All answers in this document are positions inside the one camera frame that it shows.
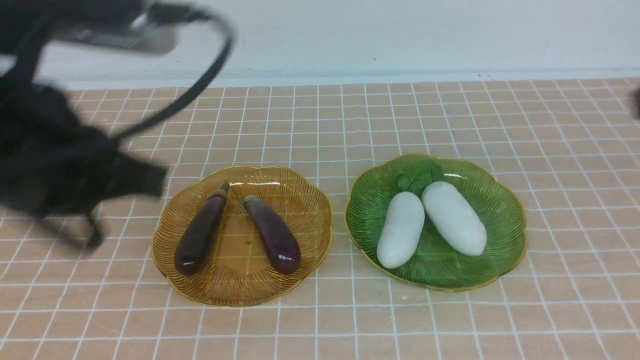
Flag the white radish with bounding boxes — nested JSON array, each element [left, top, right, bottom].
[[376, 159, 443, 269], [422, 181, 488, 256]]

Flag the black cable left side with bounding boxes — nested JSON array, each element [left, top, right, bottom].
[[107, 4, 236, 143]]

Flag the green glass plate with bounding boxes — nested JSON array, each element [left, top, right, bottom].
[[344, 153, 528, 292]]

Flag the dark purple eggplant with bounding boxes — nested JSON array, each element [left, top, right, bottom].
[[174, 181, 230, 276]]

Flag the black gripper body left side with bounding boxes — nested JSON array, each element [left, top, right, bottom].
[[1, 82, 168, 251]]

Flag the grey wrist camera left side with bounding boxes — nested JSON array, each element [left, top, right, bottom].
[[53, 14, 179, 55]]

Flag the white radish front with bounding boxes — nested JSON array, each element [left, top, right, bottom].
[[376, 159, 443, 269]]

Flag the black robot arm right side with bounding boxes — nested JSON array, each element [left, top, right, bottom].
[[630, 88, 640, 120]]

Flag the amber glass plate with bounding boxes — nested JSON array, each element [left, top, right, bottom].
[[151, 166, 333, 307]]

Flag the checkered orange tablecloth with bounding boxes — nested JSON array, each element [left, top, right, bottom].
[[1, 79, 639, 360]]

